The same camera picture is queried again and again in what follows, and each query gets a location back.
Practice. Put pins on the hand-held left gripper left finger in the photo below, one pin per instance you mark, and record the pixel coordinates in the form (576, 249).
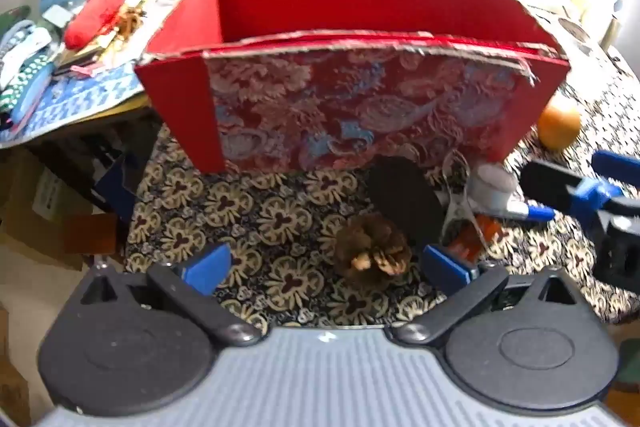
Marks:
(207, 267)

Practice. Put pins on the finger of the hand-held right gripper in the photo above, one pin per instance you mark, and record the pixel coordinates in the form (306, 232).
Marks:
(617, 168)
(547, 184)

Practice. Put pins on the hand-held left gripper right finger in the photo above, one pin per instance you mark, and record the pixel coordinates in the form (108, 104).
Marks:
(447, 269)

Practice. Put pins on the blue white marker pen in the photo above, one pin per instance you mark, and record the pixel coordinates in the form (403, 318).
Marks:
(530, 210)

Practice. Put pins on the small orange object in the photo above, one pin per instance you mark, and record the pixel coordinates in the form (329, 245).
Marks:
(482, 237)

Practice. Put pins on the white grey round container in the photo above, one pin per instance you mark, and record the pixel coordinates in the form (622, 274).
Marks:
(492, 187)

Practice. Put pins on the metal clip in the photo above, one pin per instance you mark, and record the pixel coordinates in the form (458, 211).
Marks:
(456, 204)

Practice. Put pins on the large pine cone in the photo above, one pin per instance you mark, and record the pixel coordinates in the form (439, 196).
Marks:
(372, 247)

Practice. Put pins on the black oval pouch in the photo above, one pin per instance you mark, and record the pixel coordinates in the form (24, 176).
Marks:
(405, 197)

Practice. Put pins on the red fabric-covered box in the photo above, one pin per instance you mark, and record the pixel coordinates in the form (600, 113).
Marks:
(350, 117)

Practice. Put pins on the brown gourd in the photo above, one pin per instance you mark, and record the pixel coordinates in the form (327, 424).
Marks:
(559, 122)

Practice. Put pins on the brown tape roll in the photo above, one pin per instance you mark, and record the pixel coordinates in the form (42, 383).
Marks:
(574, 29)

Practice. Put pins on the cardboard box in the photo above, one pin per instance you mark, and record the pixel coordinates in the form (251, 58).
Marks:
(30, 207)
(10, 382)

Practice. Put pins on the blue checked towel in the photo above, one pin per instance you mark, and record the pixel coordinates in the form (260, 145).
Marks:
(85, 99)

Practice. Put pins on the pink clip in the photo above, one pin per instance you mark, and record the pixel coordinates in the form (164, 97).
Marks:
(85, 69)

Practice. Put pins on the blue oval case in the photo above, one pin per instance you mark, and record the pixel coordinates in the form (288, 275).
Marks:
(31, 99)

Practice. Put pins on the stack of notebooks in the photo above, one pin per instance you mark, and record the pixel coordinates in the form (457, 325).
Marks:
(80, 54)

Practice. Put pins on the small pine cone with ribbon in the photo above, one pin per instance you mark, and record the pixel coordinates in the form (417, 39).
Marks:
(130, 19)

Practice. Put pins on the green striped cloth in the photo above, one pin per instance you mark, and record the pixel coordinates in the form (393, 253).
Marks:
(17, 82)

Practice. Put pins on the red plush cushion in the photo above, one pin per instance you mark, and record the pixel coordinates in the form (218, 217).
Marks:
(92, 14)

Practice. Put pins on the small grey square device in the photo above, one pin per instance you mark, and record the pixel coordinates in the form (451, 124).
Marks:
(55, 15)

